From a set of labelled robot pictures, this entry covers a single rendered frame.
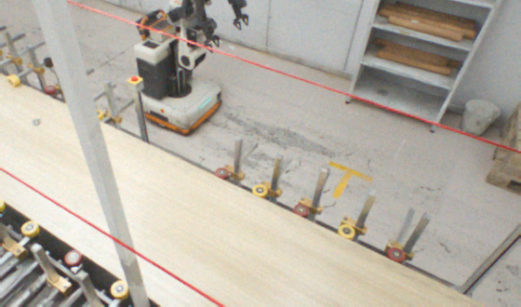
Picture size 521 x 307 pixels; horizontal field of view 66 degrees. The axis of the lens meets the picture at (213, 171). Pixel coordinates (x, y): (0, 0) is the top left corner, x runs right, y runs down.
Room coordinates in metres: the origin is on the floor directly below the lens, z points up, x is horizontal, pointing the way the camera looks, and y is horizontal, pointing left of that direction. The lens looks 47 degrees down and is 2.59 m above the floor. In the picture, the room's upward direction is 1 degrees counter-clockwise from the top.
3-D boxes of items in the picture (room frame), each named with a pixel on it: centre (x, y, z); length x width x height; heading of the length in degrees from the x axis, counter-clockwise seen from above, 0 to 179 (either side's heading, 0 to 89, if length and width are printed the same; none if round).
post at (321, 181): (1.38, -0.56, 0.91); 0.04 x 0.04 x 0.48; 56
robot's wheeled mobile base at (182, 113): (3.31, 0.34, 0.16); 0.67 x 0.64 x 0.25; 56
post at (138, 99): (2.07, 0.47, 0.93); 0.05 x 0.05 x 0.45; 56
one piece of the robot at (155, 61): (3.36, 0.42, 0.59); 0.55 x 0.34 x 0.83; 146
